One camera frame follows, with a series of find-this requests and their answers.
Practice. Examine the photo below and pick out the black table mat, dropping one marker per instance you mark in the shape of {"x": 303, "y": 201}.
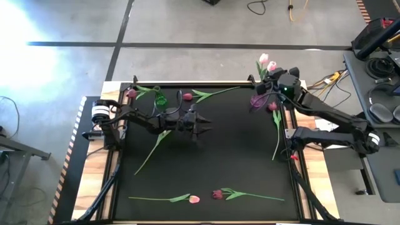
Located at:
{"x": 203, "y": 162}

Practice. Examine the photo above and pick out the black striped-edge floor mat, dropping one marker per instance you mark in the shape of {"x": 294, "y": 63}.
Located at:
{"x": 76, "y": 162}

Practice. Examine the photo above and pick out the grey over-ear headphones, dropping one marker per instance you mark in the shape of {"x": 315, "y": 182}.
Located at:
{"x": 381, "y": 112}

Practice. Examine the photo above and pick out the pale pink artificial tulip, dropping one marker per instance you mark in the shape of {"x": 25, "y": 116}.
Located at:
{"x": 156, "y": 147}

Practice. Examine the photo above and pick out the pink glass vase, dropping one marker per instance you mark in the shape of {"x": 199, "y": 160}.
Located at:
{"x": 257, "y": 101}

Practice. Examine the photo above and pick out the small red clip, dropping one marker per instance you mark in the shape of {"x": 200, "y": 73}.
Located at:
{"x": 293, "y": 157}

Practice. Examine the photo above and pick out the white paper sheet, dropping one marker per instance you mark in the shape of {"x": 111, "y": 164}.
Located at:
{"x": 325, "y": 124}

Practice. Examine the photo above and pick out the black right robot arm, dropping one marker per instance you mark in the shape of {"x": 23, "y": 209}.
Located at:
{"x": 328, "y": 115}

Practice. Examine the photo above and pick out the pink orange artificial tulip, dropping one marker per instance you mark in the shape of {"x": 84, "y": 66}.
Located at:
{"x": 194, "y": 199}

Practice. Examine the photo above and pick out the green glass vase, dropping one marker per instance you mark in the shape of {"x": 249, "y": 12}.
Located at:
{"x": 161, "y": 100}

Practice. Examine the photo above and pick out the bright red artificial tulip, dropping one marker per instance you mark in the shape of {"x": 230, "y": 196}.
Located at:
{"x": 187, "y": 96}

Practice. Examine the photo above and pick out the black floor object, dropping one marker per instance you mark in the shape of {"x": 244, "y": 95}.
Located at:
{"x": 212, "y": 1}

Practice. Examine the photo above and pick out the grey metal desk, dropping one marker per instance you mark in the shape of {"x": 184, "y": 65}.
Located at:
{"x": 22, "y": 150}

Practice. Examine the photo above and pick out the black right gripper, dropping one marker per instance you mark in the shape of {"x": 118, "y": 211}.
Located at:
{"x": 286, "y": 82}

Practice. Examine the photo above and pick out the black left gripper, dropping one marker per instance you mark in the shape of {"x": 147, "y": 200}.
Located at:
{"x": 187, "y": 120}

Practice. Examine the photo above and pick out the dark red artificial tulip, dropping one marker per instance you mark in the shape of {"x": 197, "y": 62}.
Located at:
{"x": 132, "y": 93}

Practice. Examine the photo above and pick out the dark maroon artificial tulip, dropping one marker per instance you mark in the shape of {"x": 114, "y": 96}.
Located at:
{"x": 217, "y": 194}

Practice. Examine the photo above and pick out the black desk caster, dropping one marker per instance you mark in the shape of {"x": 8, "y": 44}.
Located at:
{"x": 362, "y": 192}

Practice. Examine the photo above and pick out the grey side desk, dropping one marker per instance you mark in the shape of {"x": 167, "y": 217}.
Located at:
{"x": 384, "y": 156}

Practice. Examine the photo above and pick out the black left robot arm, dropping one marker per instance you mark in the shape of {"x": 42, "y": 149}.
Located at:
{"x": 137, "y": 117}

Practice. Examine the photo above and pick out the black and red box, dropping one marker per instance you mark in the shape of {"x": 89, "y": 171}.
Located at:
{"x": 368, "y": 31}

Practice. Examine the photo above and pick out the black frame clamp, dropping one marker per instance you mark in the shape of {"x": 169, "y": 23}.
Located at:
{"x": 135, "y": 79}
{"x": 251, "y": 78}

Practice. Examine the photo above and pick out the pink tulip right side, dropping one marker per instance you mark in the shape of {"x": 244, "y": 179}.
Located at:
{"x": 272, "y": 106}

